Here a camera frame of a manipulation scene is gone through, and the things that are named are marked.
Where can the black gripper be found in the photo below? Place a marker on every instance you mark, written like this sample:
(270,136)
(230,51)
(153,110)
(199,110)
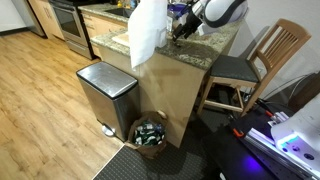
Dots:
(192,20)

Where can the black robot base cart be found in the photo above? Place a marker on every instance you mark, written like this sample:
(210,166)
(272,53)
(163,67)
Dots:
(240,156)

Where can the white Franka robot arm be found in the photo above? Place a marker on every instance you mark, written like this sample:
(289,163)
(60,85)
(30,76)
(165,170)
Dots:
(220,11)

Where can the white hanging cloth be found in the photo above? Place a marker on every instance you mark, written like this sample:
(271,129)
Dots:
(146,30)

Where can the blue dish soap bottle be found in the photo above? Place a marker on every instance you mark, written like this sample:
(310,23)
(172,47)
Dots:
(133,3)

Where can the cream cutting board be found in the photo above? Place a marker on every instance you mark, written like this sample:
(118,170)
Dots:
(120,39)

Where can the wooden kitchen island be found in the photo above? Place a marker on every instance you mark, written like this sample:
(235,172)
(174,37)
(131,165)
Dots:
(166,93)

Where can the kitchen sink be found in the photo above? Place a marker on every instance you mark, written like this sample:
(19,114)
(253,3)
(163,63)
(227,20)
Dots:
(120,12)

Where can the wooden chair with dark seat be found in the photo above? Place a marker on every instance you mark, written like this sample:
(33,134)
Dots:
(240,68)

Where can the stainless steel trash can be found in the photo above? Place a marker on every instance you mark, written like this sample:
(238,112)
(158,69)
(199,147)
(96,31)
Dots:
(110,93)

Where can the brown paper bag of cans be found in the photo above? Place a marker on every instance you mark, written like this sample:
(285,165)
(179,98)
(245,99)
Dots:
(148,135)

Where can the stainless steel oven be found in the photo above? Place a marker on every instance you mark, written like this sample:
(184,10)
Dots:
(71,25)

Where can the orange black clamp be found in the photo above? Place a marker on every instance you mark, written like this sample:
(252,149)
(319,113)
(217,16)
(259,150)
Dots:
(238,132)

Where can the light wood lower cabinet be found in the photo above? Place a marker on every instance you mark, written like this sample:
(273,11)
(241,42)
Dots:
(48,16)

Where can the dark brown furniture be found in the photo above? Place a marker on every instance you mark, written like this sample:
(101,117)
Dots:
(306,90)

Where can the dark floor mat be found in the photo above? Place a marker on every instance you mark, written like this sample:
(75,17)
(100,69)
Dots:
(126,166)

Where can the stainless steel fridge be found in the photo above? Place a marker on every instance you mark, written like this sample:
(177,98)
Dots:
(30,16)

